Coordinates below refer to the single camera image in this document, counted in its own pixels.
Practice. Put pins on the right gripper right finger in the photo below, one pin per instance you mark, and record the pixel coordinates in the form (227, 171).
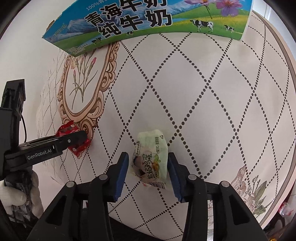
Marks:
(232, 218)

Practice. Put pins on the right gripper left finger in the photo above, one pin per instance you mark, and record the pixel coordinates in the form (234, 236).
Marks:
(80, 211)

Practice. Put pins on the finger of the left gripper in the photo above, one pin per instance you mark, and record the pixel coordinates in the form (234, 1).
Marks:
(34, 152)

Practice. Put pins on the small red candy packet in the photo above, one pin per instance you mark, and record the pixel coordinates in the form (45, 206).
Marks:
(77, 141)

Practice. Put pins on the green white egg snack packet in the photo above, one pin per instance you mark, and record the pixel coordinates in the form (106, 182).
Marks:
(150, 159)

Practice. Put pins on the white gloved left hand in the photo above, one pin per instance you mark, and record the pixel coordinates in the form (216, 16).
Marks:
(13, 197)

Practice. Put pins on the cardboard milk carton box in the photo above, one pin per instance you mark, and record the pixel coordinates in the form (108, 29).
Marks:
(86, 25)

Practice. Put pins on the white diamond pattern quilt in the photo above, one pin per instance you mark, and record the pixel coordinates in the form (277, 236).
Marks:
(226, 109)

